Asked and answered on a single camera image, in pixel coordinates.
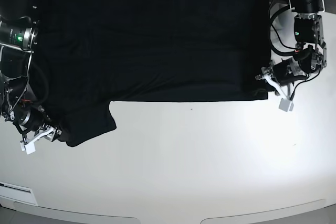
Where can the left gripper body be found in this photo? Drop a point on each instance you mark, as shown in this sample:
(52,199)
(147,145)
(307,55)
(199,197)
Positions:
(286,72)

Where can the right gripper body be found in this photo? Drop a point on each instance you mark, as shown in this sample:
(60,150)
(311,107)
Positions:
(30,119)

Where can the black T-shirt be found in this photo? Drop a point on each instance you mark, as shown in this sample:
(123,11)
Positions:
(93,52)

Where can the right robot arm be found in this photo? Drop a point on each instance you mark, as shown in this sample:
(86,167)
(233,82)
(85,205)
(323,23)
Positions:
(24,87)

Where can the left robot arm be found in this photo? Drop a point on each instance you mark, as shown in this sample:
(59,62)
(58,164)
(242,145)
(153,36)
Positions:
(306,59)

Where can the white label sticker on table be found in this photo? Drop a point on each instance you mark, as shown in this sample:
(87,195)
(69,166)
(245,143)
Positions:
(19,194)

